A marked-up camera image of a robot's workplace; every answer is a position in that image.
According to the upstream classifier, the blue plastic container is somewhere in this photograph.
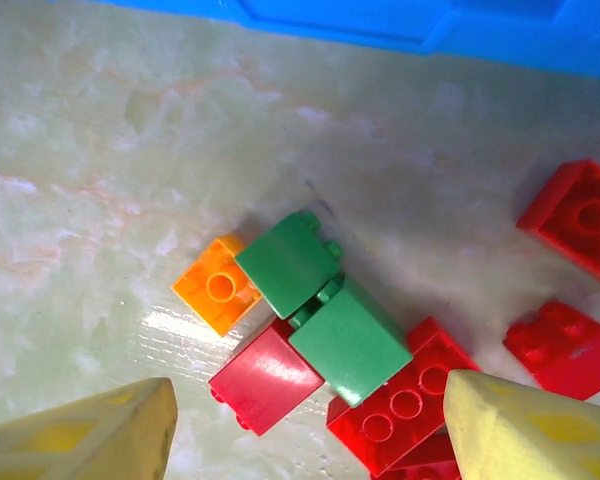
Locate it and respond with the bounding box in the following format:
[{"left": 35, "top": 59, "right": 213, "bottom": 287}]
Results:
[{"left": 49, "top": 0, "right": 600, "bottom": 81}]

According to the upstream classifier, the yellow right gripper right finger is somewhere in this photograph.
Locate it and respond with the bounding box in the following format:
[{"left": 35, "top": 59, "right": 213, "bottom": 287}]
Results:
[{"left": 442, "top": 368, "right": 600, "bottom": 480}]

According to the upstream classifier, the orange two-by-two lego brick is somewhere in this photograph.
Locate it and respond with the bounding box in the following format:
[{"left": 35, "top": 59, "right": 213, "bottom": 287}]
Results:
[{"left": 171, "top": 233, "right": 264, "bottom": 337}]

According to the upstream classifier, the green two-by-two lego brick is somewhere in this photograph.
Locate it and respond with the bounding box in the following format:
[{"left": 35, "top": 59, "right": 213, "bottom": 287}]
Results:
[
  {"left": 287, "top": 274, "right": 414, "bottom": 409},
  {"left": 234, "top": 210, "right": 345, "bottom": 321}
]

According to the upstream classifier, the scuffed red two-by-two lego brick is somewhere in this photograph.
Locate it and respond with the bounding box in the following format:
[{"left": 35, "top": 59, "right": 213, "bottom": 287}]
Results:
[{"left": 503, "top": 299, "right": 600, "bottom": 402}]

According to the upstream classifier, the red two-by-four lego brick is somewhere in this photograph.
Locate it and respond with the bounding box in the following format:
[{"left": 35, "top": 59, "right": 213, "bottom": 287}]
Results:
[
  {"left": 374, "top": 434, "right": 464, "bottom": 480},
  {"left": 326, "top": 315, "right": 482, "bottom": 479}
]

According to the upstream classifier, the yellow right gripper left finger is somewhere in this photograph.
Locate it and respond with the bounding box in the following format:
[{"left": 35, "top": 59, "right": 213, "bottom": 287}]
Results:
[{"left": 0, "top": 377, "right": 179, "bottom": 480}]

